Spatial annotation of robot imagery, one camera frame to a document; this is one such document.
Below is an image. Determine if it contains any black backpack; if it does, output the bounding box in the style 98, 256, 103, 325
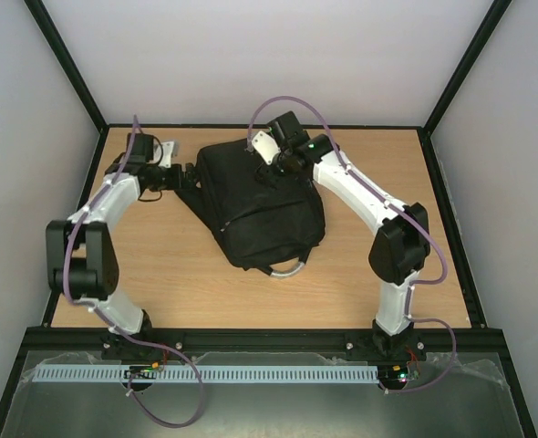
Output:
176, 140, 326, 279

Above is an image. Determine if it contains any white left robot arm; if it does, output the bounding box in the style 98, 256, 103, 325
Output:
46, 129, 189, 337

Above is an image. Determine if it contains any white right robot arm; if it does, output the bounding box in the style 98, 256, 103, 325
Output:
247, 111, 430, 358

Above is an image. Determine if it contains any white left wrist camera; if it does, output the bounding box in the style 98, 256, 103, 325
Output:
159, 141, 178, 168

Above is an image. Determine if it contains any grey slotted cable duct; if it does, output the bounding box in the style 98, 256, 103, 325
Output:
32, 364, 379, 384

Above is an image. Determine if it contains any black aluminium frame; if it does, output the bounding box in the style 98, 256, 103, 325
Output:
0, 0, 536, 437

